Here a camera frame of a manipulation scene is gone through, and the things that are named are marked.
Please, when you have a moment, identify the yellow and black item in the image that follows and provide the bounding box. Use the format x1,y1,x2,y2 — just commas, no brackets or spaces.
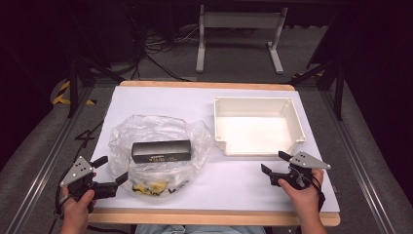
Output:
131,180,170,197

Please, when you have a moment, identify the bundle of floor cables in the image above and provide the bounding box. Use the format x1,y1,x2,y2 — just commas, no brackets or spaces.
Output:
125,3,204,83

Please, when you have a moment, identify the white table sheet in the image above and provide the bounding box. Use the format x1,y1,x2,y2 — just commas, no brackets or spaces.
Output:
88,85,341,214

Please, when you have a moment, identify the person's right hand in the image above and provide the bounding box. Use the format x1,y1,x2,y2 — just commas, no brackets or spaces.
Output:
277,168,325,222

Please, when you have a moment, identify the yellow black hazard tape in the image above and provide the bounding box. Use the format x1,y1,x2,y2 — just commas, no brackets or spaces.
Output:
52,80,97,106

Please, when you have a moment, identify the clear plastic bag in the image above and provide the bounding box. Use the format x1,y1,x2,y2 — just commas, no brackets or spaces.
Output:
107,113,213,200

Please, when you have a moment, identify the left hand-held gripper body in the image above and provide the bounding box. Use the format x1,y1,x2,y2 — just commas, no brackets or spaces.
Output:
58,155,119,202

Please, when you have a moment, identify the white metal table frame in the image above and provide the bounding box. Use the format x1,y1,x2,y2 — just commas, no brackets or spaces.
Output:
195,4,289,75

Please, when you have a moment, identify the person's left hand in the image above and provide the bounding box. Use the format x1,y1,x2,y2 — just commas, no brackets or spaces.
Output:
59,173,97,228

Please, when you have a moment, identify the aluminium floor rail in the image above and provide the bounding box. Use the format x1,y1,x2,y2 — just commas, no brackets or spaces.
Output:
319,90,397,234
4,86,95,234

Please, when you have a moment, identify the black wrist strap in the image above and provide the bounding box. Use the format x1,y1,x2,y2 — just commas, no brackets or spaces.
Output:
305,174,326,213

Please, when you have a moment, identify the black metal stand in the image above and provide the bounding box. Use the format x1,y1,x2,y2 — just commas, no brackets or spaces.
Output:
65,57,126,119
290,60,346,122

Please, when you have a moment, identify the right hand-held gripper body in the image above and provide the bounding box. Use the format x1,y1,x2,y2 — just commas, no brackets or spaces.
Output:
269,150,332,191

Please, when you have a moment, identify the long black box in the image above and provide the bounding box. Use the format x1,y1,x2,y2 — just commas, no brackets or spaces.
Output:
131,139,193,165

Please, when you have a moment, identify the white plastic container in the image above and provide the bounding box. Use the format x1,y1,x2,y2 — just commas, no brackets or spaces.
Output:
212,96,307,157

